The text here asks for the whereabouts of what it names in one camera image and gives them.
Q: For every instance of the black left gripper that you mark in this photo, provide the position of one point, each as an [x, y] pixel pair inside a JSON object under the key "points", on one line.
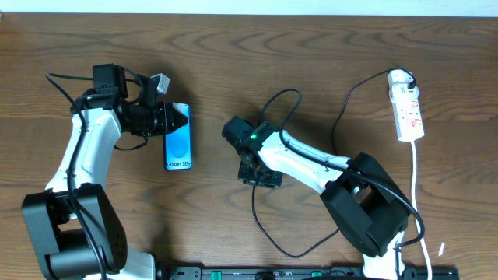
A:
{"points": [[160, 120]]}

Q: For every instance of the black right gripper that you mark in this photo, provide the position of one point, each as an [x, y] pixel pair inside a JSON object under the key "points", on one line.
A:
{"points": [[259, 176]]}

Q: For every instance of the blue Galaxy smartphone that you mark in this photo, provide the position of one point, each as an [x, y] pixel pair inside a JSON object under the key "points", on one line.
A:
{"points": [[177, 145]]}

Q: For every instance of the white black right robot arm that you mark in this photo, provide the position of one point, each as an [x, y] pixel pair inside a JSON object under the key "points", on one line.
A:
{"points": [[367, 207]]}

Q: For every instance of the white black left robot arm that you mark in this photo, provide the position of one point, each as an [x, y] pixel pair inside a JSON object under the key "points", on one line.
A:
{"points": [[73, 228]]}

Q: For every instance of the white power strip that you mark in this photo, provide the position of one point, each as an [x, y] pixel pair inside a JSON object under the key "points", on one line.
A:
{"points": [[404, 94]]}

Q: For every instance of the small white paper scrap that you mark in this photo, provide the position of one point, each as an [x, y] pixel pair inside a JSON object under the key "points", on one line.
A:
{"points": [[441, 249]]}

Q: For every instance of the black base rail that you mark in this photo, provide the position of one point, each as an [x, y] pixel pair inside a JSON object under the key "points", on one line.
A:
{"points": [[197, 273]]}

